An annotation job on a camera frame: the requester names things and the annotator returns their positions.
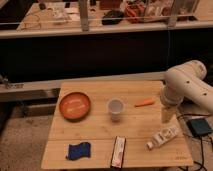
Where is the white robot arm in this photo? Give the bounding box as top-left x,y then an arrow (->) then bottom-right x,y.
160,60 -> 213,123

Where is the white tube bottle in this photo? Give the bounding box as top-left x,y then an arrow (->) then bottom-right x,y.
147,125 -> 179,150

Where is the orange carrot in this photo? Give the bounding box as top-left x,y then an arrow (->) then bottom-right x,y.
134,99 -> 155,107

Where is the black power adapter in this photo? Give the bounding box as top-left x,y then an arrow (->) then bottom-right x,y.
187,118 -> 213,137

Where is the wooden table board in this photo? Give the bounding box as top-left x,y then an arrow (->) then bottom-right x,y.
41,81 -> 193,169

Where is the red object on shelf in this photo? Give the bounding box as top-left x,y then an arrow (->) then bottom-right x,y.
124,4 -> 145,23

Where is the black bag on shelf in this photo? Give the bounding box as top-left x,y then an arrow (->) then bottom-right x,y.
102,10 -> 124,25

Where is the black cable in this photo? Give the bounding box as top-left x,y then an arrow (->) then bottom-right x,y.
177,113 -> 213,171

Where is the grey metal rail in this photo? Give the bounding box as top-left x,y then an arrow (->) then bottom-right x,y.
0,72 -> 164,102

